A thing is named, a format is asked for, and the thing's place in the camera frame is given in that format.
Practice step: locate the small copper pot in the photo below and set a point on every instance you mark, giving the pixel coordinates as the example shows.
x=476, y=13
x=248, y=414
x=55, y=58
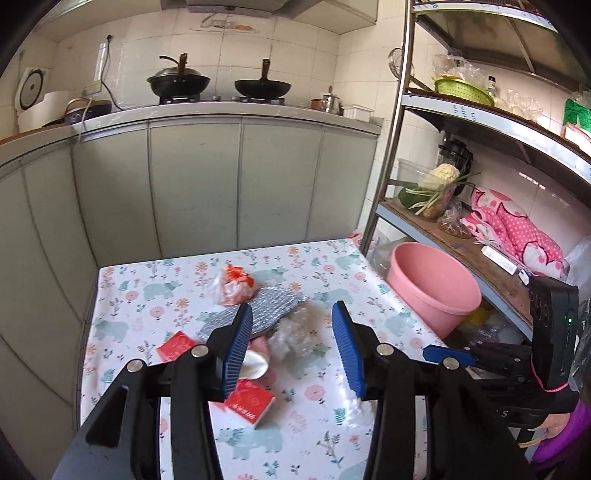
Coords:
x=317, y=104

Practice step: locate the plastic bag of food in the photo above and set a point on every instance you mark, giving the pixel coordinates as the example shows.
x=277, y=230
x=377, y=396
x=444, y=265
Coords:
x=457, y=67

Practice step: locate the clear plastic bag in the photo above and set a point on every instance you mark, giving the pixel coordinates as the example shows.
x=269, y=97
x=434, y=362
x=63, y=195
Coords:
x=298, y=334

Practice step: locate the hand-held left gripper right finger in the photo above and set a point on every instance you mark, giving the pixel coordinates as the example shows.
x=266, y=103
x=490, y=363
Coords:
x=346, y=355

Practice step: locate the green white bag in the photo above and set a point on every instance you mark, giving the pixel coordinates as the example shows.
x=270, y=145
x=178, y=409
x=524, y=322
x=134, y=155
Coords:
x=579, y=117

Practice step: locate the metal shelf rack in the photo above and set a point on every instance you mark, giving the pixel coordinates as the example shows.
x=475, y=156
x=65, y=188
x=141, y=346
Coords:
x=397, y=152

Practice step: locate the pink dotted cloth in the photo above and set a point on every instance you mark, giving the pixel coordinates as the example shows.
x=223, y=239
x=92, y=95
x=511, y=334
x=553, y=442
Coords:
x=517, y=230

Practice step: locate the green pepper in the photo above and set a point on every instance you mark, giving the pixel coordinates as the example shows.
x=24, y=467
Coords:
x=408, y=197

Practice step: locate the bag of brown food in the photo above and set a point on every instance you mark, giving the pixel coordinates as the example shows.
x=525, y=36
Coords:
x=455, y=224

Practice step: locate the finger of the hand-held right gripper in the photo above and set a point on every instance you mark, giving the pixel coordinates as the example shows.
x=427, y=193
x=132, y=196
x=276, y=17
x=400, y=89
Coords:
x=450, y=354

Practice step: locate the clear glassware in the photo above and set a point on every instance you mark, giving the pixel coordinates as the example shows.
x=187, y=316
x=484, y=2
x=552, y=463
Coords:
x=524, y=104

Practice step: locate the range hood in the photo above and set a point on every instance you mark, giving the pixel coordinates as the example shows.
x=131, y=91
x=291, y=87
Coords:
x=258, y=11

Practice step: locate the dark blue cooking pot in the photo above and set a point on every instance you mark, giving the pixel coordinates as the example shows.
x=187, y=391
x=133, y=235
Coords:
x=90, y=110

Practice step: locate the black blender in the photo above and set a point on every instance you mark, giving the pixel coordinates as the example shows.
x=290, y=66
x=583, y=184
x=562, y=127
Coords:
x=457, y=154

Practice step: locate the green plastic basket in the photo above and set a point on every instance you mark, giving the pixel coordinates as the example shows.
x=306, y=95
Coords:
x=461, y=92

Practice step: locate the cauliflower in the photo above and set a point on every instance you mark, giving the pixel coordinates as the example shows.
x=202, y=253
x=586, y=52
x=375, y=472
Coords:
x=438, y=175

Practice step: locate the orange plastic wrapper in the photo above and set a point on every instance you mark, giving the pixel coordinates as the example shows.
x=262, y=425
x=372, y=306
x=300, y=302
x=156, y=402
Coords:
x=238, y=284

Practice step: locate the glass bottle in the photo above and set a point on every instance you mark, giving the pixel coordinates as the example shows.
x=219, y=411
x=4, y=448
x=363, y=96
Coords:
x=491, y=90

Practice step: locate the open black wok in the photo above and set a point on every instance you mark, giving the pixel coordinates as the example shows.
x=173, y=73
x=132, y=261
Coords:
x=263, y=86

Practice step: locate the yellow packet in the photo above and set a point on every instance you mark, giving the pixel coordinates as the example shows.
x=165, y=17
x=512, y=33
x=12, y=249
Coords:
x=475, y=317

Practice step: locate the gas stove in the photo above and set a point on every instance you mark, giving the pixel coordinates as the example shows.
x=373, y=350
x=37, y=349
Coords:
x=217, y=98

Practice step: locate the black wok with lid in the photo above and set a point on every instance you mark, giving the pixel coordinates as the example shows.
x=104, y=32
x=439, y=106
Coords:
x=179, y=83

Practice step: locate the clear plastic bowl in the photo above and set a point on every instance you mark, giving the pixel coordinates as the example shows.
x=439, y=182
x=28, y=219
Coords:
x=406, y=173

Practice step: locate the grey kitchen cabinets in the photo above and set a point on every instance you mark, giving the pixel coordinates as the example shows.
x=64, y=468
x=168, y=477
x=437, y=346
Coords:
x=194, y=184

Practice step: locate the steel kettle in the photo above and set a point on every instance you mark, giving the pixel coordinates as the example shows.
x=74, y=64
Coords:
x=331, y=104

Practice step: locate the white rice cooker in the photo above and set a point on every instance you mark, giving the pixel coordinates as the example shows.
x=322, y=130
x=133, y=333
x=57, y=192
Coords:
x=39, y=104

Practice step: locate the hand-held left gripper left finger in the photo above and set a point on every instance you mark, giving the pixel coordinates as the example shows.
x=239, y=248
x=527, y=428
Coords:
x=235, y=355

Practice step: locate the floral bear printed tablecloth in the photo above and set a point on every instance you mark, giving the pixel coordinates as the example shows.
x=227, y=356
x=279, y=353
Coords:
x=152, y=300

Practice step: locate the metal skimmer ladle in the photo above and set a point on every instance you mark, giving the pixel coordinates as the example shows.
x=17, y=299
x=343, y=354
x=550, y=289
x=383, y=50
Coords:
x=399, y=62

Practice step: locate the person's right forearm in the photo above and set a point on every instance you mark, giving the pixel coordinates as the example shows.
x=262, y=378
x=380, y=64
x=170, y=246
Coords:
x=565, y=443

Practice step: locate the silver foil sheet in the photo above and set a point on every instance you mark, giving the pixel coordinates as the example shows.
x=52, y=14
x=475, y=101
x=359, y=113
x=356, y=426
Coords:
x=272, y=307

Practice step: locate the wall shelf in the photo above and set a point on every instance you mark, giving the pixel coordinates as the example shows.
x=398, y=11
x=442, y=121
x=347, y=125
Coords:
x=224, y=25

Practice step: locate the white cardboard box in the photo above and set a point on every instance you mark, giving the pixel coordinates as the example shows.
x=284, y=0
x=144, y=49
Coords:
x=498, y=259

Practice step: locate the pink plastic bucket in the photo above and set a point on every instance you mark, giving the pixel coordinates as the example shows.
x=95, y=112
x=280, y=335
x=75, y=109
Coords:
x=429, y=281

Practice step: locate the small red box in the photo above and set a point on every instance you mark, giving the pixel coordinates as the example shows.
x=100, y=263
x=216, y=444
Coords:
x=249, y=404
x=178, y=347

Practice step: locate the white plastic container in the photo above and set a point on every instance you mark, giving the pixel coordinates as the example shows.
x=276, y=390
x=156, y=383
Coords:
x=356, y=113

